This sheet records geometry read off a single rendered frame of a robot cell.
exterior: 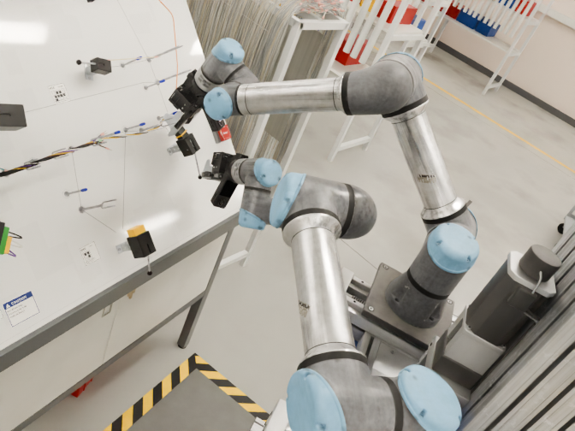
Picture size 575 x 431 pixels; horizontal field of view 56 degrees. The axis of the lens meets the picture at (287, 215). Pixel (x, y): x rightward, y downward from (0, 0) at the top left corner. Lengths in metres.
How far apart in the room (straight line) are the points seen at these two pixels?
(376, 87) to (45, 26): 0.87
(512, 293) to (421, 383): 0.25
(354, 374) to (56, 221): 0.89
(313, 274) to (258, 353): 1.76
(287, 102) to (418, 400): 0.71
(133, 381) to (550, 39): 8.17
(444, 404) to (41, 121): 1.13
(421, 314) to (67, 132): 1.01
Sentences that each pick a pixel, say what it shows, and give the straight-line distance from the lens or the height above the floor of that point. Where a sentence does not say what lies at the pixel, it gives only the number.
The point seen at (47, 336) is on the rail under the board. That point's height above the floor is 0.83.
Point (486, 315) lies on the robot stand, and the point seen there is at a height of 1.43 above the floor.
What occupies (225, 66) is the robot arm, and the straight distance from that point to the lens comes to 1.46.
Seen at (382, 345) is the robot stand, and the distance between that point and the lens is 1.41.
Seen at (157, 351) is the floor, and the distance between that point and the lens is 2.54.
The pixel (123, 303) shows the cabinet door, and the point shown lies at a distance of 1.75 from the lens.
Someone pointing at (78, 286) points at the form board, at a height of 0.90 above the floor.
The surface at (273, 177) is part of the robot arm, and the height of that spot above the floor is 1.26.
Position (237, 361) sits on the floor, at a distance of 2.62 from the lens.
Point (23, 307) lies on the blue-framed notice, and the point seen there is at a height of 0.92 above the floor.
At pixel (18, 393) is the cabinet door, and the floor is 0.57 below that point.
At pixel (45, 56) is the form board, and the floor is 1.32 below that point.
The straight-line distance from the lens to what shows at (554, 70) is 9.40.
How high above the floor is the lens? 1.98
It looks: 33 degrees down
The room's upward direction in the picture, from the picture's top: 25 degrees clockwise
